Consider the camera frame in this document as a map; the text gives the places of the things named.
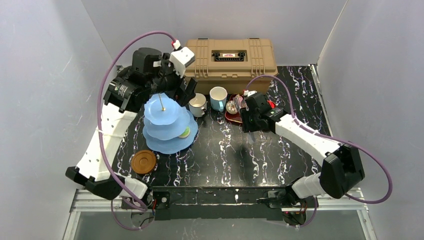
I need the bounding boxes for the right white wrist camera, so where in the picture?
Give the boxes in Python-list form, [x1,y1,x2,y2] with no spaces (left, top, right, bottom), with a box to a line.
[243,89,257,98]

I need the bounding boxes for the white mug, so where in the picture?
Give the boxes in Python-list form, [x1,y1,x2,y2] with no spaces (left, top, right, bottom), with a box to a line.
[188,93,207,118]

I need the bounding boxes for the green frosted donut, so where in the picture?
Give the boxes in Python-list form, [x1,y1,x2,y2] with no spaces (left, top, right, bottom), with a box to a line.
[178,126,191,139]

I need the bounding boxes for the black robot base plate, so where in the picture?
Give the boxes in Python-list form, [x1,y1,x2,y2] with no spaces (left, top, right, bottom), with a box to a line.
[151,186,317,225]

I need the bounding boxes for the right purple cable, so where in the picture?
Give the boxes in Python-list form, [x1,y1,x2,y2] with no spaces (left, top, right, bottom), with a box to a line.
[245,74,394,229]

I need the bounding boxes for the chocolate sprinkle donut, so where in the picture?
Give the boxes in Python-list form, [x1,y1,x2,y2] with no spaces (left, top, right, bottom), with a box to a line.
[225,100,241,115]

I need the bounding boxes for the blue three-tier cake stand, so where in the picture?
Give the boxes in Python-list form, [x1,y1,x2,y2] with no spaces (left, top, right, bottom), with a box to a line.
[142,93,199,155]

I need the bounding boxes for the aluminium frame rail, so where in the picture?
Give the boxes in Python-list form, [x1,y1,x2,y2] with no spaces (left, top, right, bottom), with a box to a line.
[70,188,369,212]

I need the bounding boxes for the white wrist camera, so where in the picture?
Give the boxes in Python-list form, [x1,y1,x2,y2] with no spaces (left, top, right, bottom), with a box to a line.
[169,47,196,78]
[243,89,257,98]

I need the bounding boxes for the tan plastic toolbox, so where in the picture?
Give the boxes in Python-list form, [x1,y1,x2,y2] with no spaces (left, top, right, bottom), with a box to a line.
[185,38,278,95]

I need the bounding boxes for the red serving tray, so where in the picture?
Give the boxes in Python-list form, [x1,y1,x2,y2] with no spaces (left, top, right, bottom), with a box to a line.
[224,111,243,126]

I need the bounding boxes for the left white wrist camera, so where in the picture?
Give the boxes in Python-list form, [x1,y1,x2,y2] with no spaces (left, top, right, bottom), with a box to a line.
[169,47,196,78]

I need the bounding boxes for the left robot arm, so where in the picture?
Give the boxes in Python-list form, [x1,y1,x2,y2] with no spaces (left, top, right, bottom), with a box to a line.
[65,47,199,200]

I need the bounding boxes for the brown wooden coaster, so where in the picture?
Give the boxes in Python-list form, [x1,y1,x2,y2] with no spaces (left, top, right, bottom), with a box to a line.
[131,150,157,175]

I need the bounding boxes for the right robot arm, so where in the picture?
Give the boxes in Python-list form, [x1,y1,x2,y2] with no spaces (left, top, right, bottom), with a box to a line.
[239,90,365,199]

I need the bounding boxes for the light blue mug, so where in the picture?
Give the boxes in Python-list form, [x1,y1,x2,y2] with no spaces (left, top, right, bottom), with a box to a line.
[209,86,228,112]

